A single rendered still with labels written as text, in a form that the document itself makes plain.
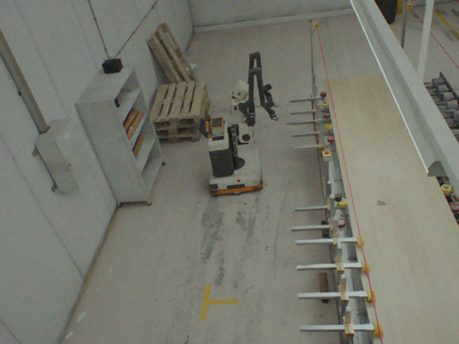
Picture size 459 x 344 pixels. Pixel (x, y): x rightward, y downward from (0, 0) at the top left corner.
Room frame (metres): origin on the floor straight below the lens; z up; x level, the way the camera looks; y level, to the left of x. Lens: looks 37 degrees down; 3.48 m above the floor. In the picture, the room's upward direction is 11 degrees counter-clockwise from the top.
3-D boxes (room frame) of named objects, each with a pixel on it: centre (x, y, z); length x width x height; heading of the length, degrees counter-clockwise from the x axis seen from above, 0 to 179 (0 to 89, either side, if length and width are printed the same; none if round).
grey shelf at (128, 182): (4.69, 1.27, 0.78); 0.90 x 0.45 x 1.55; 169
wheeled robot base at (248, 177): (4.38, -0.02, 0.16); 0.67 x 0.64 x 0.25; 83
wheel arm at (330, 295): (1.73, -0.52, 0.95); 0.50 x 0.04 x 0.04; 79
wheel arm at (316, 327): (1.48, -0.48, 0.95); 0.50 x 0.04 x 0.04; 79
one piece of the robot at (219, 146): (4.39, 0.07, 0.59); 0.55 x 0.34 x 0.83; 173
